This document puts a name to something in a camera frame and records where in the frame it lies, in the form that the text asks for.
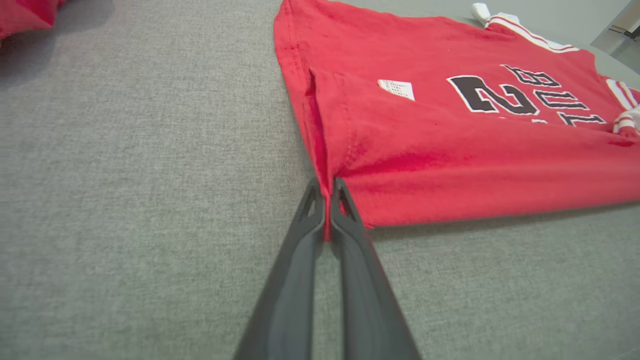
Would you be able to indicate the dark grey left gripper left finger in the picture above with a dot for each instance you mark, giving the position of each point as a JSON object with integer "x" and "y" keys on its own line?
{"x": 285, "y": 300}

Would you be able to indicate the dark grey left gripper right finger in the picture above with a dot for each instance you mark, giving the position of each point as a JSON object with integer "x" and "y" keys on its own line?
{"x": 370, "y": 310}

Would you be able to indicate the red jersey with white sleeves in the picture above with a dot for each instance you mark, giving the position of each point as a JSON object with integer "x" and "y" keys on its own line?
{"x": 425, "y": 165}

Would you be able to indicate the red shorts with white stripe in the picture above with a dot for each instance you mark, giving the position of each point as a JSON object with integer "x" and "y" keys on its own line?
{"x": 25, "y": 15}

